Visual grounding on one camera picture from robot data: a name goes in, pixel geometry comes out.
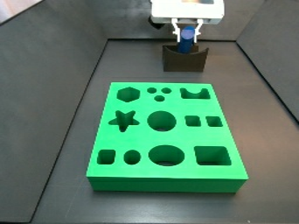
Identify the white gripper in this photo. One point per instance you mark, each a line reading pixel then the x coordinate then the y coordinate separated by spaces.
pixel 201 11

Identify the blue oval cylinder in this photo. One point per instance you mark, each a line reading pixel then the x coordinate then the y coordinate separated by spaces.
pixel 185 39

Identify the dark curved fixture cradle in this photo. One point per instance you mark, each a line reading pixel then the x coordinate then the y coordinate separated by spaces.
pixel 182 62

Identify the green foam shape-sorter block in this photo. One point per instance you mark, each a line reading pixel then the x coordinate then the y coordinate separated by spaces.
pixel 162 141

